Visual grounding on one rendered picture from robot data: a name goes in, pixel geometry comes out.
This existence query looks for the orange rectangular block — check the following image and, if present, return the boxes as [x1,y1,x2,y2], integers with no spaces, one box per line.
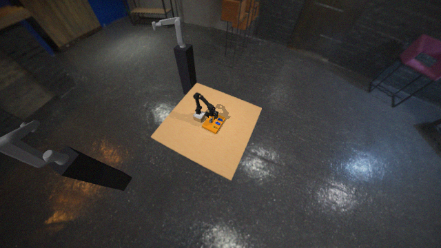
[202,114,225,134]

